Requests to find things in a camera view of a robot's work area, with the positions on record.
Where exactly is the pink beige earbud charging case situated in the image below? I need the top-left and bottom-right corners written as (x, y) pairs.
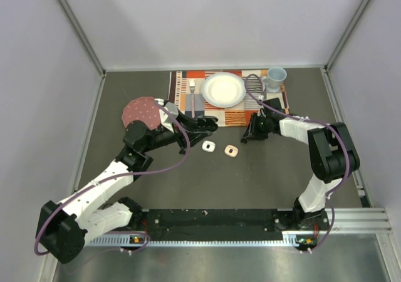
top-left (224, 145), bottom-right (239, 158)

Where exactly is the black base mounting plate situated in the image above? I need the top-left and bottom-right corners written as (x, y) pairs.
top-left (131, 209), bottom-right (291, 241)

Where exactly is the white plate blue rim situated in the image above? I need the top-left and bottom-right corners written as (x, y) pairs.
top-left (201, 72), bottom-right (246, 108)

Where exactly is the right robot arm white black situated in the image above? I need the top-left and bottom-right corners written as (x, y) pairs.
top-left (241, 98), bottom-right (360, 231)

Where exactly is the purple cable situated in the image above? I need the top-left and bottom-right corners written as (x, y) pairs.
top-left (244, 73), bottom-right (352, 254)
top-left (33, 102), bottom-right (191, 256)

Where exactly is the white earbud charging case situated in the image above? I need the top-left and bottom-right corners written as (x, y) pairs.
top-left (202, 140), bottom-right (216, 153)

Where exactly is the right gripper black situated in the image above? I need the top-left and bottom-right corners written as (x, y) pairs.
top-left (243, 113), bottom-right (271, 141)

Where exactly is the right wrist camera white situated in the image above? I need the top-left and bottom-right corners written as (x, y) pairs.
top-left (263, 98), bottom-right (285, 113)

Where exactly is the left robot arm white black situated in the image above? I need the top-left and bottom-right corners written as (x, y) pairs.
top-left (34, 107), bottom-right (218, 264)

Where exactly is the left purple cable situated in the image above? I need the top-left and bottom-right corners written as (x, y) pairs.
top-left (33, 102), bottom-right (191, 256)

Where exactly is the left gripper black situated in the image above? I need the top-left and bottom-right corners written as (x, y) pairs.
top-left (142, 109), bottom-right (212, 153)

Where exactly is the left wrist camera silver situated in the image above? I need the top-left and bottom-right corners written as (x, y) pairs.
top-left (155, 98), bottom-right (178, 133)

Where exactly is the pink dotted plate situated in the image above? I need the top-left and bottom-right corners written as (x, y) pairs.
top-left (122, 97), bottom-right (161, 130)

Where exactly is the fork with pink handle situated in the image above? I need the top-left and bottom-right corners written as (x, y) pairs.
top-left (189, 78), bottom-right (195, 118)

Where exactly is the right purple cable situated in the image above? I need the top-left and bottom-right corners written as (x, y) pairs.
top-left (244, 73), bottom-right (352, 254)

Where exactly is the light blue mug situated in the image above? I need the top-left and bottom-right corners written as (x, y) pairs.
top-left (262, 66), bottom-right (287, 93)

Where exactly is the colourful patchwork placemat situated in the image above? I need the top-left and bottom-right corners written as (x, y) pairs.
top-left (165, 70), bottom-right (292, 128)

